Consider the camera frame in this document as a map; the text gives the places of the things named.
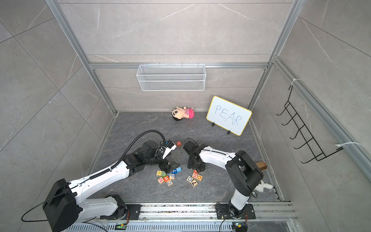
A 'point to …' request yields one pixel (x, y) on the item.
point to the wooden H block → (194, 175)
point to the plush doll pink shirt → (178, 113)
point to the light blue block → (178, 169)
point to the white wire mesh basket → (168, 78)
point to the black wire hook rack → (315, 149)
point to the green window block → (163, 174)
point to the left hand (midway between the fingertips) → (177, 157)
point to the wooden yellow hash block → (159, 173)
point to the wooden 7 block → (194, 182)
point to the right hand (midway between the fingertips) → (194, 167)
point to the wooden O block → (199, 177)
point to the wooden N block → (160, 180)
